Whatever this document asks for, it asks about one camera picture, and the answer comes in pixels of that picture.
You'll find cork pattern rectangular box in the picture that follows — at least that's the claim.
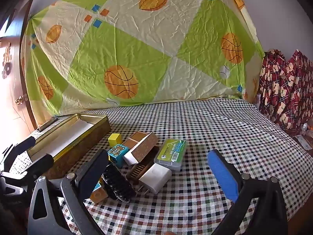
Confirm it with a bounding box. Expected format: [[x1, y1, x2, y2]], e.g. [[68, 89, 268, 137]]
[[122, 131, 159, 166]]

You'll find brass door handle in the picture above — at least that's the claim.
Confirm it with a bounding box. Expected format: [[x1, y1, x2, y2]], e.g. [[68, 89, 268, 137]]
[[15, 94, 28, 106]]

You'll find yellow cube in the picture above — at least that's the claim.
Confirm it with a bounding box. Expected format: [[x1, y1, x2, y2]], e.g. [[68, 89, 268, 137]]
[[108, 133, 122, 148]]

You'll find basketball print quilt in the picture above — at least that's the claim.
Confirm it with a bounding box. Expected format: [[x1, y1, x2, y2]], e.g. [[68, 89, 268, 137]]
[[21, 0, 266, 118]]

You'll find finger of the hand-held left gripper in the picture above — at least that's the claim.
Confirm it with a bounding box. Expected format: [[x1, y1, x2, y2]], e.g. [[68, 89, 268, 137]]
[[23, 153, 55, 185], [4, 136, 36, 173]]

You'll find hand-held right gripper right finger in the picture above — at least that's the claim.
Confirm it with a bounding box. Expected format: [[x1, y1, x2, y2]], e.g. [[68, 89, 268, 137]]
[[207, 149, 288, 235]]

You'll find blue bear print cube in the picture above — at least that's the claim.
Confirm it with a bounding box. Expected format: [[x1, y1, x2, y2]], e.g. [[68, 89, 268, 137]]
[[108, 144, 130, 169]]

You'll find brown and gold tin box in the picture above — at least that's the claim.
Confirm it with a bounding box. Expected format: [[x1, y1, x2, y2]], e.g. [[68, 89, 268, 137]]
[[27, 113, 112, 179]]

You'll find white charger plug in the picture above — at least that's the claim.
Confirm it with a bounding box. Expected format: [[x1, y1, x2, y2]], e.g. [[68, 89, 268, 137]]
[[138, 163, 172, 194]]

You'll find white plastic object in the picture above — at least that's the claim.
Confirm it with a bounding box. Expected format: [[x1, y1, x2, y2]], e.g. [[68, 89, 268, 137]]
[[295, 135, 313, 150]]

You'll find checkered bedsheet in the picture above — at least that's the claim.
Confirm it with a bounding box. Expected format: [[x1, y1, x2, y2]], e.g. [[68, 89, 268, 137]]
[[10, 98, 309, 235]]

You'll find orange wooden cube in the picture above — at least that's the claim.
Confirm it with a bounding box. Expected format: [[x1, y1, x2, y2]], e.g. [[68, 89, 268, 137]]
[[89, 179, 108, 204]]

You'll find green label floss pick box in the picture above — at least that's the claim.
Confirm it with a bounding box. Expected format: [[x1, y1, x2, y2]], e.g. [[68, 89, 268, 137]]
[[154, 138, 188, 172]]

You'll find grey metal bar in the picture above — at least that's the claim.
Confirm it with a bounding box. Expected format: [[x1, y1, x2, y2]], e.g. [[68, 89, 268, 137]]
[[38, 117, 59, 131]]

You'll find red plaid bear blanket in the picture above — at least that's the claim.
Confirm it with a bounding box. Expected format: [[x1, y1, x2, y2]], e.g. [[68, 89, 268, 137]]
[[258, 49, 313, 137]]

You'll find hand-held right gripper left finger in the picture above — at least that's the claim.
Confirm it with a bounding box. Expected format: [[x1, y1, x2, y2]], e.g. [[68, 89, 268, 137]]
[[27, 149, 109, 235]]

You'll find brown wooden door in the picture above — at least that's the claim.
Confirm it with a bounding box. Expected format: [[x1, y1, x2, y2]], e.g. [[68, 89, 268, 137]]
[[0, 0, 40, 133]]

